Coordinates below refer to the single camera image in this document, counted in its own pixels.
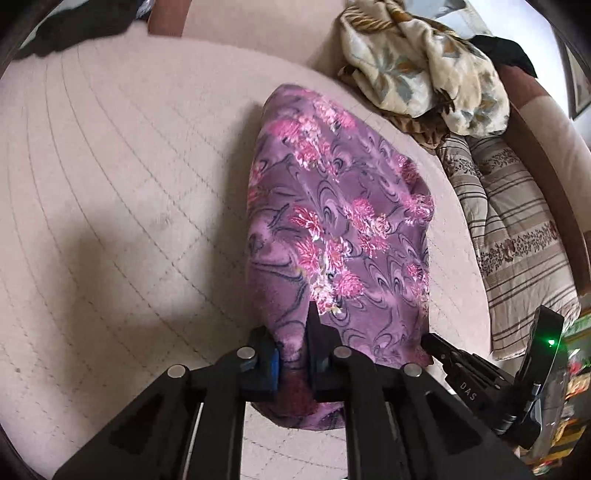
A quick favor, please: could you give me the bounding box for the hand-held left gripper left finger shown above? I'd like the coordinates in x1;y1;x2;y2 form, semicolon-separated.
52;327;281;480

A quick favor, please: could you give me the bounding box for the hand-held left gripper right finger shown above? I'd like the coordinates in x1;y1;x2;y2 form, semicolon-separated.
304;301;533;480

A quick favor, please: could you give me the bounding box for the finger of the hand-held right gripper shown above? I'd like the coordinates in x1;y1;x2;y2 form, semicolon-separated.
420;333;509;418

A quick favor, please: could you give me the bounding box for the purple floral long-sleeved shirt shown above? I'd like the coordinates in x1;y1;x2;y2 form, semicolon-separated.
245;83;437;431

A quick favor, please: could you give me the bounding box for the pile of black clothes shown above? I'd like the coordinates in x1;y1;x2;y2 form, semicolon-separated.
13;0;151;59

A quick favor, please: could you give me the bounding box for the colourful patterned rug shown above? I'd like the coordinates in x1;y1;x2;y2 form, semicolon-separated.
531;310;591;480

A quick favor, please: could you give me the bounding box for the striped beige cushion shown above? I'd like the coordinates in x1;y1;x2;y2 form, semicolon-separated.
435;133;581;361

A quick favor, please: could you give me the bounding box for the pink sofa armrest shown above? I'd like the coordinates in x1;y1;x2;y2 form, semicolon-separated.
498;64;591;297

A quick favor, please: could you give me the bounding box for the pink quilted bed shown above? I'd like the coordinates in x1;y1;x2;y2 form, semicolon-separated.
0;21;492;480

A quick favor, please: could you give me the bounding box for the cream floral blanket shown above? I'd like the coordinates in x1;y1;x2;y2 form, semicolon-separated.
336;0;511;149

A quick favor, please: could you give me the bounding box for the black cloth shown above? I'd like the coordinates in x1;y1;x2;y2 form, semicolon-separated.
468;34;539;79

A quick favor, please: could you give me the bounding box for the pink bolster cushion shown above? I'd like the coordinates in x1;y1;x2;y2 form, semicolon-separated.
147;0;354;89

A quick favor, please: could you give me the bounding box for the dark wooden frame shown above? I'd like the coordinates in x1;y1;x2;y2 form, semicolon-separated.
551;22;591;121

